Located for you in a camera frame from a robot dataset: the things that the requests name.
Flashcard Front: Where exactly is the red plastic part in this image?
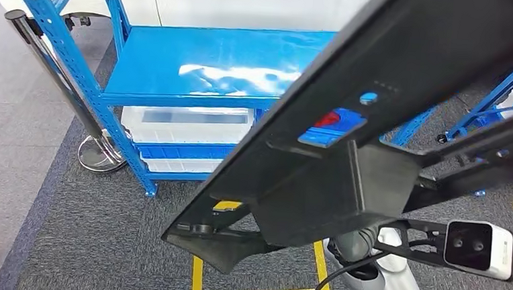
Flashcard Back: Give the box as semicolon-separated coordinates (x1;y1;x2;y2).
313;110;342;131

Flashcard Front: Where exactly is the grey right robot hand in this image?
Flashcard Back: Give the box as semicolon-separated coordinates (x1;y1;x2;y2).
333;226;364;264

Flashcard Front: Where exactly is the blue metal shelf rack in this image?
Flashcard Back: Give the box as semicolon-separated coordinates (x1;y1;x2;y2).
0;0;445;215

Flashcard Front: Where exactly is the black camera bracket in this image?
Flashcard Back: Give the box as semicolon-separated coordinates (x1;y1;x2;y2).
372;216;451;269

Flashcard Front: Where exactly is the black plastic panel part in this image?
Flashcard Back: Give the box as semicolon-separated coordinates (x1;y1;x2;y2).
159;0;513;290

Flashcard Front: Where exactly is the blue plastic crate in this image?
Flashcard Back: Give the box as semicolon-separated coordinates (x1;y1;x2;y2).
297;105;369;152
133;138;238;165

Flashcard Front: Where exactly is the black stanchion pole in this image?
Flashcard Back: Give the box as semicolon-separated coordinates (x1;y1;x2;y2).
0;9;136;175

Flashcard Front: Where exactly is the blue wheeled shelf rack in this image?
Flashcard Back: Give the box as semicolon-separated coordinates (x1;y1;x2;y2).
432;37;513;199

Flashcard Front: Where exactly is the white car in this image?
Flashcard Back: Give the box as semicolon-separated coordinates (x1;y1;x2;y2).
0;0;378;40

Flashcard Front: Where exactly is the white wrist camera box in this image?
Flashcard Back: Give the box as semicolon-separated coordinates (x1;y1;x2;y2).
442;218;513;283

